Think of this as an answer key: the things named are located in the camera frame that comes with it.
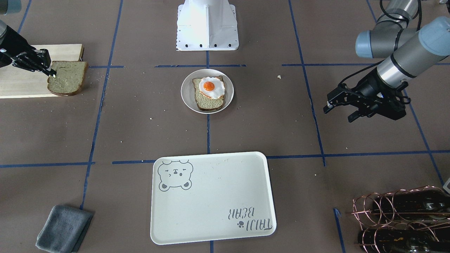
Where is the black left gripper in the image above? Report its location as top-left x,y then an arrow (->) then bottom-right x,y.
323,67 -> 411,123

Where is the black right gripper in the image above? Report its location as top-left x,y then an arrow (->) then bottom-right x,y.
0,25 -> 57,78

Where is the bread slice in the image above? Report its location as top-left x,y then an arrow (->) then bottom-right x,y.
192,75 -> 226,111
47,61 -> 88,96

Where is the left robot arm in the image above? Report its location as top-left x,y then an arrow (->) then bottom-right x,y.
323,0 -> 450,122

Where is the cream bear tray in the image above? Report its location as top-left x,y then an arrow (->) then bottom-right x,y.
150,151 -> 277,245

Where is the wooden cutting board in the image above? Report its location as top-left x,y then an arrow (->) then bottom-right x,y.
0,44 -> 84,99

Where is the dark green wine bottle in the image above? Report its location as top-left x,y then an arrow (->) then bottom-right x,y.
368,187 -> 450,223

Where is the fried egg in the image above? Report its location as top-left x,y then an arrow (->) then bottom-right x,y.
198,77 -> 225,99

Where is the white round plate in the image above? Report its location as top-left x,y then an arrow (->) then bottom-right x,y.
181,69 -> 234,114

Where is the bread slice on plate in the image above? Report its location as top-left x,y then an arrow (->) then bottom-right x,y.
192,75 -> 226,111

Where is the grey folded cloth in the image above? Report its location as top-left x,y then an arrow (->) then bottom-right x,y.
35,205 -> 94,253

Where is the copper wire bottle rack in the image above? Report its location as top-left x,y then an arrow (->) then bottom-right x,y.
351,186 -> 450,253

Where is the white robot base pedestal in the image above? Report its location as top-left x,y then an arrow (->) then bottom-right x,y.
176,0 -> 239,51

